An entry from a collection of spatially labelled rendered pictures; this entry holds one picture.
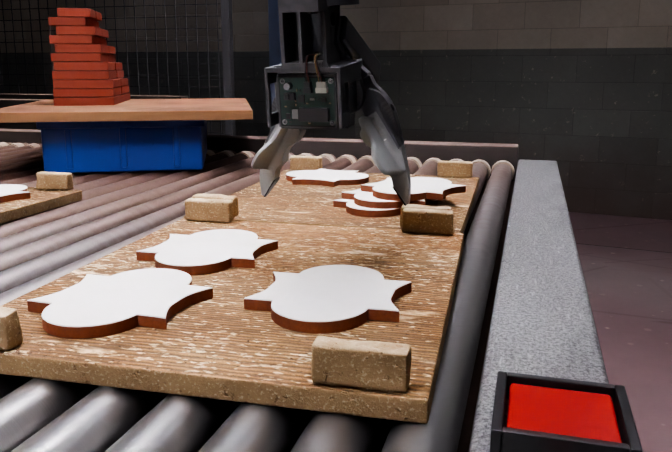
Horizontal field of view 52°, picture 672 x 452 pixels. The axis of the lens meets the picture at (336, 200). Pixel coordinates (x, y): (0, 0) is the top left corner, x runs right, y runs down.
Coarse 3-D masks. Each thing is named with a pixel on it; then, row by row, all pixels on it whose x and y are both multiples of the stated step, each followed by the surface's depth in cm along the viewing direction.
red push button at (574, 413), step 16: (512, 384) 43; (512, 400) 41; (528, 400) 41; (544, 400) 41; (560, 400) 41; (576, 400) 41; (592, 400) 41; (608, 400) 41; (512, 416) 39; (528, 416) 39; (544, 416) 39; (560, 416) 39; (576, 416) 39; (592, 416) 39; (608, 416) 39; (560, 432) 37; (576, 432) 37; (592, 432) 37; (608, 432) 37
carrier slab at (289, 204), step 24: (240, 192) 103; (288, 192) 103; (312, 192) 103; (336, 192) 103; (240, 216) 87; (264, 216) 87; (288, 216) 87; (312, 216) 87; (336, 216) 87; (360, 216) 87; (456, 216) 87
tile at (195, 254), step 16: (176, 240) 71; (192, 240) 71; (208, 240) 71; (224, 240) 71; (240, 240) 71; (256, 240) 71; (272, 240) 71; (144, 256) 67; (160, 256) 65; (176, 256) 65; (192, 256) 65; (208, 256) 65; (224, 256) 65; (240, 256) 65; (256, 256) 68; (192, 272) 62; (208, 272) 63
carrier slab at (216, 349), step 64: (128, 256) 69; (320, 256) 69; (384, 256) 69; (448, 256) 69; (192, 320) 51; (256, 320) 51; (448, 320) 55; (128, 384) 44; (192, 384) 43; (256, 384) 42; (320, 384) 41
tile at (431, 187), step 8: (368, 184) 93; (376, 184) 93; (384, 184) 93; (392, 184) 93; (416, 184) 93; (424, 184) 93; (432, 184) 93; (440, 184) 93; (448, 184) 93; (456, 184) 93; (376, 192) 88; (384, 192) 87; (392, 192) 87; (416, 192) 87; (424, 192) 88; (432, 192) 87; (440, 192) 87; (448, 192) 90; (456, 192) 92; (392, 200) 87; (400, 200) 87; (440, 200) 87
